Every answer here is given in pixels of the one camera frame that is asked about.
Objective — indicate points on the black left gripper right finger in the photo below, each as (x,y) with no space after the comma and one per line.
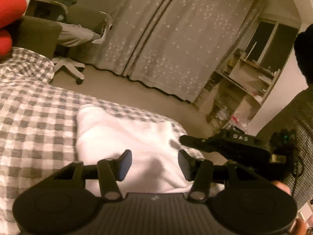
(198,171)

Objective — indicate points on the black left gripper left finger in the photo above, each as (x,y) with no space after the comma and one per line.
(110,171)

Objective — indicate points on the white long sleeve shirt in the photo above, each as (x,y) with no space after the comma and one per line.
(154,148)

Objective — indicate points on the person's right hand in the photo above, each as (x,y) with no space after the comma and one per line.
(298,226)

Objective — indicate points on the person's grey knit torso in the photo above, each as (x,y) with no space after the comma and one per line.
(296,117)

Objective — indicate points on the wooden shelf unit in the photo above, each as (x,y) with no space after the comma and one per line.
(239,87)

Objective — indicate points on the grey white checkered bedsheet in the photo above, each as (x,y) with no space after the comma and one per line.
(38,125)

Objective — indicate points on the person's dark haired head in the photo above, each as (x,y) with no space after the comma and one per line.
(303,52)

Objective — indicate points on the grey star patterned curtain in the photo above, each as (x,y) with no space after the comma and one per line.
(172,45)

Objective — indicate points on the grey white office chair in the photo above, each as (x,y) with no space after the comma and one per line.
(85,25)

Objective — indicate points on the lower red plush cushion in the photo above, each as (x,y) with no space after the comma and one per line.
(5,43)

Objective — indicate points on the red plush cushion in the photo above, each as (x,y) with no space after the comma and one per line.
(5,43)
(11,10)

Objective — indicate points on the white desk with shelves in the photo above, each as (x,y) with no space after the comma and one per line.
(48,9)

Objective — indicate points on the upper red plush cushion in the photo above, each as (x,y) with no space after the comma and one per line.
(11,10)

